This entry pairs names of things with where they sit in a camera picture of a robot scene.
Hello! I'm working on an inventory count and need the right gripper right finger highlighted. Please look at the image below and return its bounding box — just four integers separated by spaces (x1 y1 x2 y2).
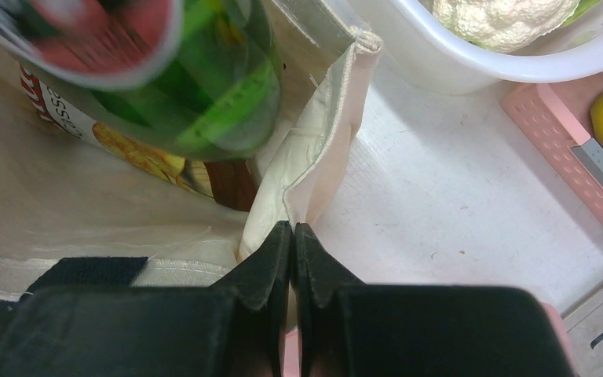
293 223 364 376

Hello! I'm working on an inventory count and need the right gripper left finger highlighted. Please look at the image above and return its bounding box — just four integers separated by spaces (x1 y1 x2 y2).
212 221 292 376

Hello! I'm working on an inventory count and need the pink plastic grocery bag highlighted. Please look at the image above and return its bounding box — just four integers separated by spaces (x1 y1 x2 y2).
283 302 576 377

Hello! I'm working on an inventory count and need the beige canvas tote bag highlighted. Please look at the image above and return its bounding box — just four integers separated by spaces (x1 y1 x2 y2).
0 0 385 347

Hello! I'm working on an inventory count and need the yellow snack packet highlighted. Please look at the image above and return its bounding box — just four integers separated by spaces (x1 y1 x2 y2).
19 64 258 214

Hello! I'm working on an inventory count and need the white plastic tub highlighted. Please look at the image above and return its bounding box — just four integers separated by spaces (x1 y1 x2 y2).
332 0 603 96

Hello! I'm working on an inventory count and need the pink plastic basket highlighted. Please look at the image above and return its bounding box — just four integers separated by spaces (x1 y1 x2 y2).
501 72 603 226

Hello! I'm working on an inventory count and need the white cauliflower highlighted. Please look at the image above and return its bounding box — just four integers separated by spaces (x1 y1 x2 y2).
432 0 579 53

